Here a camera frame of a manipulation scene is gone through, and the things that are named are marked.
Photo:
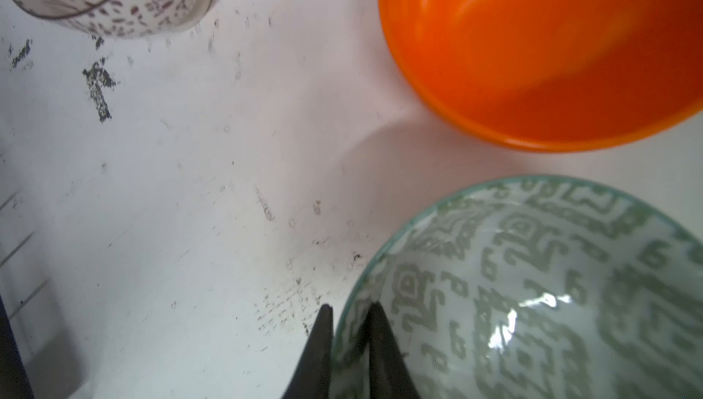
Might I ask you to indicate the green grey patterned bowl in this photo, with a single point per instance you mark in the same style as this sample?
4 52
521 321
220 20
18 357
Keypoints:
534 287

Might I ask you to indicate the black wire dish rack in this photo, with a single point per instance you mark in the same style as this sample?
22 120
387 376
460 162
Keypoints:
14 380

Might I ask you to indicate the orange plastic bowl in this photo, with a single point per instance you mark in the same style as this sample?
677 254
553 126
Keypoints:
551 75

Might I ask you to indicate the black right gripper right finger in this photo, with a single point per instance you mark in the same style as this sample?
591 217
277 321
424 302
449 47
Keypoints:
388 376

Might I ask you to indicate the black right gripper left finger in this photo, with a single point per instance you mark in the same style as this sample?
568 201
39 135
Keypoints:
312 377

